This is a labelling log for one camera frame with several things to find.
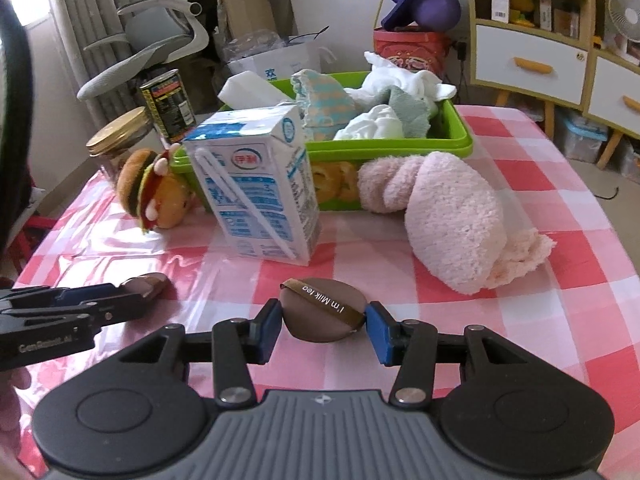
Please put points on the clear storage box blue lid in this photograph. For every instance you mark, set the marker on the clear storage box blue lid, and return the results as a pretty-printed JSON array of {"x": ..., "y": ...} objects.
[{"x": 582, "y": 135}]

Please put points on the pink checkered tablecloth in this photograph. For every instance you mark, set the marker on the pink checkered tablecloth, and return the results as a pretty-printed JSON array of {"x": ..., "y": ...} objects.
[{"x": 550, "y": 285}]

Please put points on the white blue milk carton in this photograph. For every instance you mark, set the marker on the white blue milk carton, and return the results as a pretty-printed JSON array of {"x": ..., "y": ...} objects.
[{"x": 250, "y": 190}]

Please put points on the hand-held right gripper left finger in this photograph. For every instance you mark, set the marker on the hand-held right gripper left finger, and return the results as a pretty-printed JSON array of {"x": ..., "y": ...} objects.
[{"x": 270, "y": 332}]

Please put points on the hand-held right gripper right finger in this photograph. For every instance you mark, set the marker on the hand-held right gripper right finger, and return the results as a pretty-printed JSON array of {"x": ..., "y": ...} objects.
[{"x": 380, "y": 335}]

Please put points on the blue patterned cloth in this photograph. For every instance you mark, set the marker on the blue patterned cloth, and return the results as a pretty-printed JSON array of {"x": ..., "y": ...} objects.
[{"x": 325, "y": 105}]

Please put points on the small brown box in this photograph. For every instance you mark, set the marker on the small brown box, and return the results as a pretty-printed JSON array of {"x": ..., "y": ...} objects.
[{"x": 567, "y": 21}]

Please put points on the yellow toy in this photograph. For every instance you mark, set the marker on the yellow toy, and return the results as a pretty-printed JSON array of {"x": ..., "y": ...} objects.
[{"x": 521, "y": 7}]

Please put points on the black power adapter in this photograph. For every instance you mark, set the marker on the black power adapter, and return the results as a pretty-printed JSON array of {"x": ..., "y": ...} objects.
[{"x": 461, "y": 50}]

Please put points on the glass jar gold lid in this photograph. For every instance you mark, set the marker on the glass jar gold lid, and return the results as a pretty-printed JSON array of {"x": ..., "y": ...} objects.
[{"x": 117, "y": 132}]

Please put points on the person's left hand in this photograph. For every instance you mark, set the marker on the person's left hand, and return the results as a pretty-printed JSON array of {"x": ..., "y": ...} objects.
[{"x": 10, "y": 420}]

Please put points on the green plastic bin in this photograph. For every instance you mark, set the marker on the green plastic bin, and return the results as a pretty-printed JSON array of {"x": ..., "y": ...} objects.
[{"x": 400, "y": 150}]

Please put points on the white cabinet drawer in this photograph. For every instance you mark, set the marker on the white cabinet drawer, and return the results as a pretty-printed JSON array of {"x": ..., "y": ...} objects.
[
  {"x": 617, "y": 92},
  {"x": 530, "y": 62}
]

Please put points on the burger plush toy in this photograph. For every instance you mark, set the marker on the burger plush toy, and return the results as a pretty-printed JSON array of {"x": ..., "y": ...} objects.
[{"x": 160, "y": 200}]

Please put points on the white paper bag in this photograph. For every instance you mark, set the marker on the white paper bag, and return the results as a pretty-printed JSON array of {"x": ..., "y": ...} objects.
[{"x": 280, "y": 62}]

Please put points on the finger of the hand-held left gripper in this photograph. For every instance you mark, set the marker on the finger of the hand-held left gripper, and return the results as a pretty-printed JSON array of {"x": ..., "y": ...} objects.
[
  {"x": 115, "y": 310},
  {"x": 85, "y": 294}
]

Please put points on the white cloth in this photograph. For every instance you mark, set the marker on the white cloth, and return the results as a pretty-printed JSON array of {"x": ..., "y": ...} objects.
[
  {"x": 400, "y": 72},
  {"x": 372, "y": 122}
]

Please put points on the brown powder puff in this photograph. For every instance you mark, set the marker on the brown powder puff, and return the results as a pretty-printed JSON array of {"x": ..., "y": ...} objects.
[
  {"x": 320, "y": 317},
  {"x": 150, "y": 282}
]

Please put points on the white barcode box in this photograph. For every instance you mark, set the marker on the white barcode box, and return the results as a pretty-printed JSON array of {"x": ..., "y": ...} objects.
[{"x": 500, "y": 4}]

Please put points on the brown wooden desk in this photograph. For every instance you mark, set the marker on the brown wooden desk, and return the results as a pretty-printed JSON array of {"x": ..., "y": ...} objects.
[{"x": 250, "y": 5}]

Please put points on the clear plastic bag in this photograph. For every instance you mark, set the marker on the clear plastic bag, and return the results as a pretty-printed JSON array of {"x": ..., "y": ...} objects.
[{"x": 250, "y": 45}]

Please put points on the small white red box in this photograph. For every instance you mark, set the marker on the small white red box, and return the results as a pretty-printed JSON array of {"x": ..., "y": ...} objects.
[{"x": 546, "y": 14}]

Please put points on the wooden cabinet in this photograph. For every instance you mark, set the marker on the wooden cabinet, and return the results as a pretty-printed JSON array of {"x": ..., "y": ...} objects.
[{"x": 590, "y": 45}]

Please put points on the black tin can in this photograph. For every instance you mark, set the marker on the black tin can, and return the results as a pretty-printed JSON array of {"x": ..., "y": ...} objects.
[{"x": 167, "y": 105}]

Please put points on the white packet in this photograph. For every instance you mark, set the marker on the white packet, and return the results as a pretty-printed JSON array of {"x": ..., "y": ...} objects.
[{"x": 250, "y": 90}]

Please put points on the white desk fan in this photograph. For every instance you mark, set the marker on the white desk fan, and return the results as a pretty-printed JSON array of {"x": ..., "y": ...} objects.
[{"x": 625, "y": 15}]

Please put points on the pink fluffy towel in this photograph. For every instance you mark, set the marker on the pink fluffy towel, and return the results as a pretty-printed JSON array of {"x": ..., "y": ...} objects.
[{"x": 450, "y": 220}]

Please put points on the red snack bucket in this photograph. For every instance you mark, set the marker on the red snack bucket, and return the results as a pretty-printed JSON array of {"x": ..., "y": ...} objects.
[{"x": 425, "y": 45}]

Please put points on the light blue towel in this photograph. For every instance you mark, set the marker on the light blue towel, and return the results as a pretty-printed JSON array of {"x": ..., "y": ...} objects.
[{"x": 412, "y": 110}]

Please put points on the grey office chair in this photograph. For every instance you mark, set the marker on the grey office chair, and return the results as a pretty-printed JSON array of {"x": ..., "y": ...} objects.
[{"x": 150, "y": 25}]

